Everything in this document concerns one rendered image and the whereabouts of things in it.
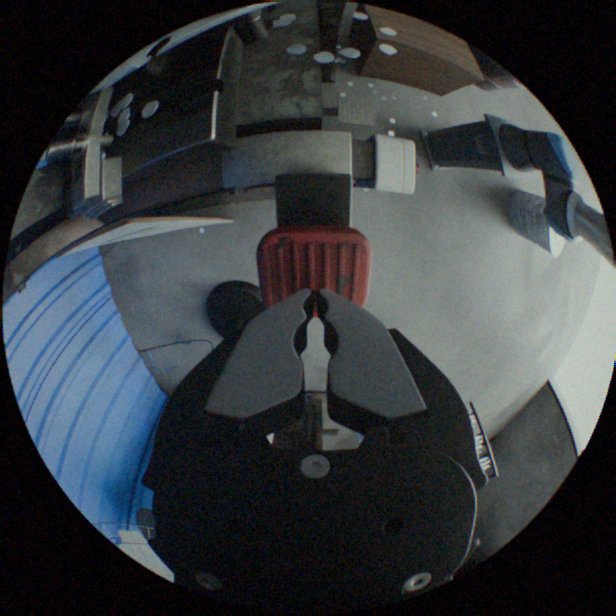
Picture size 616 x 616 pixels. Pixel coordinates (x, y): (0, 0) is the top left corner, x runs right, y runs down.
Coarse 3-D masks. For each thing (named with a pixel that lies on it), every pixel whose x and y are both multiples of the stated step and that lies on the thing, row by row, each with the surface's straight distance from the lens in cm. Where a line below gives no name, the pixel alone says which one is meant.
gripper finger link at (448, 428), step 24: (408, 360) 8; (432, 384) 7; (432, 408) 7; (456, 408) 7; (408, 432) 6; (432, 432) 6; (456, 432) 7; (456, 456) 6; (480, 480) 7; (384, 528) 6
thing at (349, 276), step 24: (264, 240) 13; (288, 240) 13; (312, 240) 12; (336, 240) 13; (360, 240) 13; (264, 264) 13; (288, 264) 13; (312, 264) 13; (336, 264) 13; (360, 264) 13; (264, 288) 14; (288, 288) 14; (312, 288) 13; (336, 288) 14; (360, 288) 14
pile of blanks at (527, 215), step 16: (512, 192) 140; (528, 192) 139; (512, 208) 134; (528, 208) 128; (544, 208) 124; (512, 224) 139; (528, 224) 127; (544, 224) 120; (528, 240) 140; (544, 240) 123
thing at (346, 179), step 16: (288, 176) 18; (304, 176) 18; (320, 176) 18; (336, 176) 18; (288, 192) 18; (304, 192) 18; (320, 192) 18; (336, 192) 18; (288, 208) 18; (304, 208) 18; (320, 208) 18; (336, 208) 18; (288, 224) 18; (304, 224) 18; (320, 224) 18; (336, 224) 18
